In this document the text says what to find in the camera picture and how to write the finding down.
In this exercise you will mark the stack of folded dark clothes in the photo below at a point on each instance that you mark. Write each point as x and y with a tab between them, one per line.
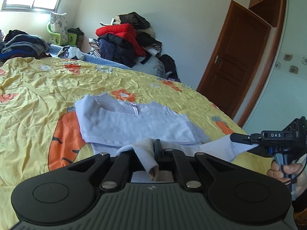
17	43

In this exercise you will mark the white crumpled garment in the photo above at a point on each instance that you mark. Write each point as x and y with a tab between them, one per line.
69	52

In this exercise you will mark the light lavender long-sleeve shirt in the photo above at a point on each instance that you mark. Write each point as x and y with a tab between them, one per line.
114	126

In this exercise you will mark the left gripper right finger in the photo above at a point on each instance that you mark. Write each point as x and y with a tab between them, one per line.
236	193

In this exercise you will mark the yellow carrot-print bed quilt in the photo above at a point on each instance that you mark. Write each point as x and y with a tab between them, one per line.
39	128

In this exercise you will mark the pile of red and navy jackets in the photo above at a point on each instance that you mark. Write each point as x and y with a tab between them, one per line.
128	37

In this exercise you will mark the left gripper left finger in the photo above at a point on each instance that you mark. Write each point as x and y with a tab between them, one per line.
65	194

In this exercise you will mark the brown wooden door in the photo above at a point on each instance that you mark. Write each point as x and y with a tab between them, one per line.
235	59

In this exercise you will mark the black bag by wall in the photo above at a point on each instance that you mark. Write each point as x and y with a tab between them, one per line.
170	68

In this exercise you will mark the sliding wardrobe door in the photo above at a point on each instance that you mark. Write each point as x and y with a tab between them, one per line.
284	96

